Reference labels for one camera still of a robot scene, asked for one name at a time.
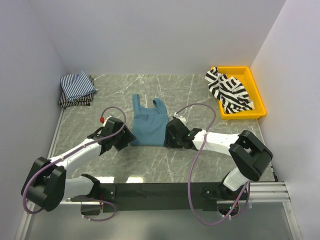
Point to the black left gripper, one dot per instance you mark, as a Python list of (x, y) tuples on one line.
[(127, 137)]

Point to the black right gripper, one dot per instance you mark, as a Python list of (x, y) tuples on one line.
[(168, 142)]

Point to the teal blue tank top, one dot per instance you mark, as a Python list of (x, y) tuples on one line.
[(149, 124)]

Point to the black white striped top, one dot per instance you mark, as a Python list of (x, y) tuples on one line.
[(229, 91)]

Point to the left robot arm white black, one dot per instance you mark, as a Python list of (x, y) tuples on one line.
[(49, 182)]

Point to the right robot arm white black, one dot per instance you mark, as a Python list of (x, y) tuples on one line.
[(249, 154)]

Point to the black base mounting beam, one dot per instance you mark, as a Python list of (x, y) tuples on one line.
[(205, 196)]

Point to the dark striped folded top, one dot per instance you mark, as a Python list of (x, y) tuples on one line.
[(82, 101)]

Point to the blue white striped folded top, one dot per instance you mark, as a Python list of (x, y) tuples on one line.
[(77, 85)]

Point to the yellow plastic tray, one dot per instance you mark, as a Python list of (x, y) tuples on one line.
[(244, 75)]

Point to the aluminium extrusion rail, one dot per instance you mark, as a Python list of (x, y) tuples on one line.
[(260, 192)]

